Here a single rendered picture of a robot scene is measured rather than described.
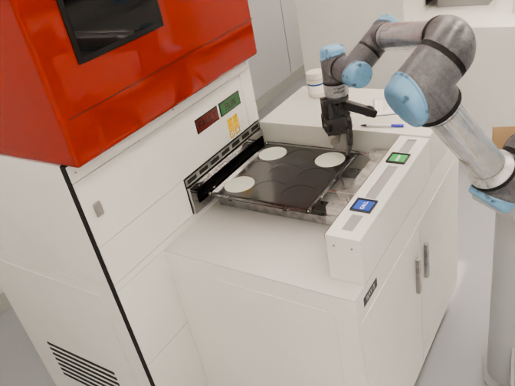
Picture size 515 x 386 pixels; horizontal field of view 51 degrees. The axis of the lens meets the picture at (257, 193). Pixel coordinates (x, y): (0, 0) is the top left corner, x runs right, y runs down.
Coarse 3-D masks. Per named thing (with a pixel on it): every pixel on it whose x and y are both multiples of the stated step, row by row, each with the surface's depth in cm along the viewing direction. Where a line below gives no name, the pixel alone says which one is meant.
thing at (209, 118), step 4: (212, 112) 172; (216, 112) 174; (204, 116) 169; (208, 116) 171; (212, 116) 173; (216, 116) 174; (200, 120) 168; (204, 120) 169; (208, 120) 171; (212, 120) 173; (200, 124) 168; (204, 124) 170; (208, 124) 172; (200, 128) 168; (204, 128) 170
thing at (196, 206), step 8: (248, 136) 192; (256, 136) 194; (240, 144) 188; (248, 144) 191; (264, 144) 200; (232, 152) 184; (240, 152) 187; (224, 160) 180; (232, 160) 184; (216, 168) 177; (200, 176) 173; (208, 176) 174; (192, 184) 169; (200, 184) 171; (192, 192) 168; (192, 200) 169; (200, 200) 174; (208, 200) 176; (192, 208) 171; (200, 208) 173
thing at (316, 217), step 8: (224, 200) 177; (248, 208) 173; (256, 208) 171; (264, 208) 169; (272, 208) 167; (288, 216) 165; (296, 216) 163; (304, 216) 161; (312, 216) 160; (320, 216) 158; (328, 224) 158
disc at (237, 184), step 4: (244, 176) 176; (232, 180) 176; (236, 180) 175; (240, 180) 175; (244, 180) 174; (248, 180) 174; (252, 180) 173; (228, 184) 174; (232, 184) 173; (236, 184) 173; (240, 184) 172; (244, 184) 172; (248, 184) 171; (252, 184) 171; (228, 188) 171; (232, 188) 171; (236, 188) 170; (240, 188) 170; (244, 188) 169; (248, 188) 169
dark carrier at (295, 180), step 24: (240, 168) 181; (264, 168) 179; (288, 168) 176; (312, 168) 173; (336, 168) 170; (216, 192) 171; (240, 192) 168; (264, 192) 165; (288, 192) 163; (312, 192) 160
